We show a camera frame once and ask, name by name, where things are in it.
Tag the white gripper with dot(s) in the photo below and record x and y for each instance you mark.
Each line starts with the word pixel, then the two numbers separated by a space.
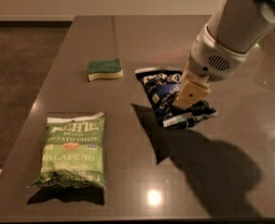
pixel 212 58

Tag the green jalapeno chip bag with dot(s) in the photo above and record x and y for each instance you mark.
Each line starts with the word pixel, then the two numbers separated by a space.
pixel 72 156

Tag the green yellow sponge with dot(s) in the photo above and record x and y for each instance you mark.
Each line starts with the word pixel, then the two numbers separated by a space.
pixel 105 69

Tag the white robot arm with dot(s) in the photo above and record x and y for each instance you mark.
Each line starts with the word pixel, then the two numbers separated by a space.
pixel 223 45

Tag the blue vinegar chip bag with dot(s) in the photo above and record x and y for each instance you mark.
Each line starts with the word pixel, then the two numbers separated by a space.
pixel 161 86

